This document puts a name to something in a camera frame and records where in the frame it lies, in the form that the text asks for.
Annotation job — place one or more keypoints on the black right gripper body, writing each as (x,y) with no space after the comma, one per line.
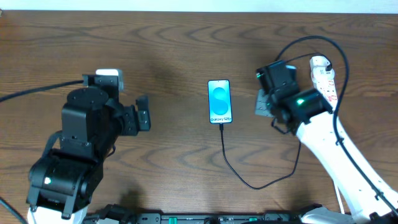
(265,104)

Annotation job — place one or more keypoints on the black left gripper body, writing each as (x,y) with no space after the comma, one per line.
(142,113)

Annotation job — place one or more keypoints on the blue Galaxy smartphone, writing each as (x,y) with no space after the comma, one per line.
(219,102)

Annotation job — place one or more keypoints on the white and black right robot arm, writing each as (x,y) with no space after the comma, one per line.
(311,116)

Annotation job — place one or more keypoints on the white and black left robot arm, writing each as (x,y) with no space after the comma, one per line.
(63,180)

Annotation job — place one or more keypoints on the white power strip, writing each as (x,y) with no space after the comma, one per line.
(322,75)

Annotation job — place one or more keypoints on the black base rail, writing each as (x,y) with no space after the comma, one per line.
(118,215)

